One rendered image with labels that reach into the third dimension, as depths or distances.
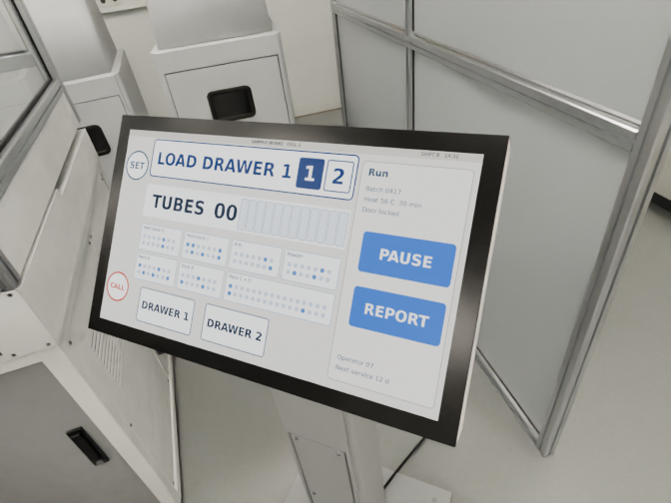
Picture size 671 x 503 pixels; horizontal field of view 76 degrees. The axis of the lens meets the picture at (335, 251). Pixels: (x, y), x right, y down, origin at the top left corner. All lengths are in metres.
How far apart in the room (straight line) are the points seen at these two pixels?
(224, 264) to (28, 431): 0.76
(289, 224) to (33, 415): 0.81
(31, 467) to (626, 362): 1.85
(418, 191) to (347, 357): 0.19
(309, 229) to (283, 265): 0.05
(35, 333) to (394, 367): 0.71
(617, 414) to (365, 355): 1.37
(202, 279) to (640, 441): 1.48
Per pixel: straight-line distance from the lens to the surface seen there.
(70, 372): 1.06
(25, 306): 0.94
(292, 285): 0.50
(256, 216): 0.53
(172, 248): 0.60
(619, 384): 1.85
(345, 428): 0.79
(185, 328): 0.59
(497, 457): 1.58
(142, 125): 0.68
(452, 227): 0.45
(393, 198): 0.46
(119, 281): 0.67
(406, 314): 0.46
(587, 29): 1.01
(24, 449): 1.26
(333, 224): 0.48
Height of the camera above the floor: 1.38
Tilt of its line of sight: 37 degrees down
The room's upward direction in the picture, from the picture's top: 8 degrees counter-clockwise
